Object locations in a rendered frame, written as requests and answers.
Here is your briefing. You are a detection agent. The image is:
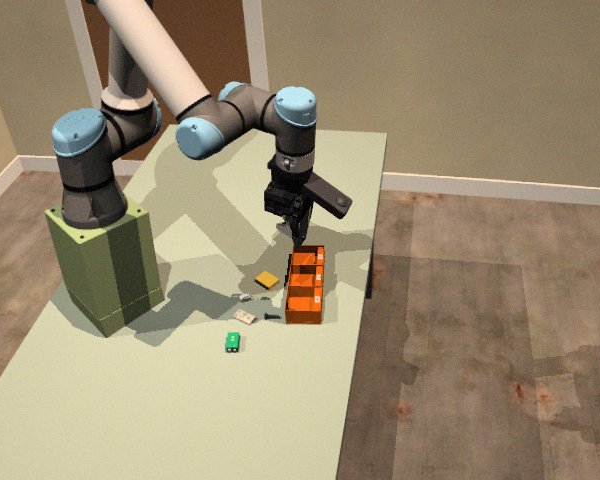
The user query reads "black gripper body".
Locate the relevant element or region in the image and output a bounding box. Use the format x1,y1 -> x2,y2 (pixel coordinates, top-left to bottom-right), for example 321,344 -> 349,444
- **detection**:
264,153 -> 313,219

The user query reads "cream domino tile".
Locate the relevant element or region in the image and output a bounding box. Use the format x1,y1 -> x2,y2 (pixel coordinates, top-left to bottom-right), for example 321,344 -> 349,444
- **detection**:
233,309 -> 256,325

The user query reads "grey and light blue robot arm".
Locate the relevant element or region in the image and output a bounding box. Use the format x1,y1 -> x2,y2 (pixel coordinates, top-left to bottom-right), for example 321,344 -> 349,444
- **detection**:
52,0 -> 352,230

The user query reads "orange rack of bins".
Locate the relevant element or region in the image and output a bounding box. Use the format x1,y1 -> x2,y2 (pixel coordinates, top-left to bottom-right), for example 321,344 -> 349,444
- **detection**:
285,245 -> 325,324

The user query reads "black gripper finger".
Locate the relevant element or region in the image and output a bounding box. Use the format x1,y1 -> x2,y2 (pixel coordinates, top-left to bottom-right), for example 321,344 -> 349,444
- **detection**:
276,208 -> 304,249
282,201 -> 314,242

